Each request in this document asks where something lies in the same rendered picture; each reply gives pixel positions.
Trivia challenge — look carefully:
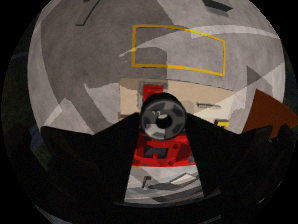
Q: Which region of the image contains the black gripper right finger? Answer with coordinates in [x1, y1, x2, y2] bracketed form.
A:
[184, 112, 273, 198]

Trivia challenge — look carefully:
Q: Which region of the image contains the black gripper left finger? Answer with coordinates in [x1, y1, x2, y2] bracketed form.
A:
[40, 113, 140, 204]

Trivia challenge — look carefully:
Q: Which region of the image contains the black rubber tyre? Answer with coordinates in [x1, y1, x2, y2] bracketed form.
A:
[140, 92, 188, 141]

